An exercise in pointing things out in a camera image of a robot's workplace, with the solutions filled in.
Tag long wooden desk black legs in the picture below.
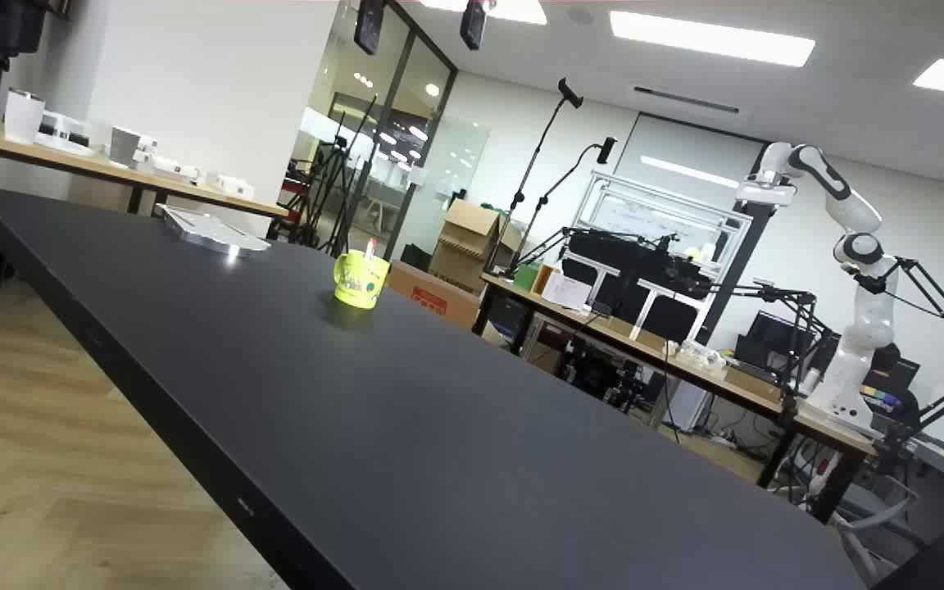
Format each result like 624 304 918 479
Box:
476 274 881 524

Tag black camera tripod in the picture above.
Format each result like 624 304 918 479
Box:
297 94 385 257

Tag stacked plain cardboard boxes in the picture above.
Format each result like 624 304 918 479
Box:
426 201 524 296

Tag black monitors on rack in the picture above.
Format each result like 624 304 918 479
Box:
557 227 718 346

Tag cardboard box with red print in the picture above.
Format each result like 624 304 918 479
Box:
388 259 484 333

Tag small white box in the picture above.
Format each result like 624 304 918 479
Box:
107 122 161 171

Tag black ceiling vent slot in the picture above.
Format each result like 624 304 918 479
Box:
629 83 744 119

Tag tall black boom stand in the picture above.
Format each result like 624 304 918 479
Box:
501 75 588 279

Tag short black boom stand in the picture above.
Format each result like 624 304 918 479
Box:
515 134 621 277

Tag black articulated arm with camera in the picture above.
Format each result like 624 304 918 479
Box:
730 279 847 421

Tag white flat device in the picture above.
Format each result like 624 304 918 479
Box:
36 109 94 153

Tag wooden side desk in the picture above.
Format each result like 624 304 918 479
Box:
0 114 292 240

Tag silver aluminium mounting plate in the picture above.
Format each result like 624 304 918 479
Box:
154 201 276 257

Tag long rectangular ceiling light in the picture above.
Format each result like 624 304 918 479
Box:
606 8 820 74

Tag grey office chair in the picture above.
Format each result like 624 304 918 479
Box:
830 469 941 584

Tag yellow-green ceramic mug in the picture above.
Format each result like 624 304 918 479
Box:
332 247 394 313

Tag small green box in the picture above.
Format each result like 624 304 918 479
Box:
512 259 541 299

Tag white metal frame rack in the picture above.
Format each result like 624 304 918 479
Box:
566 163 760 339

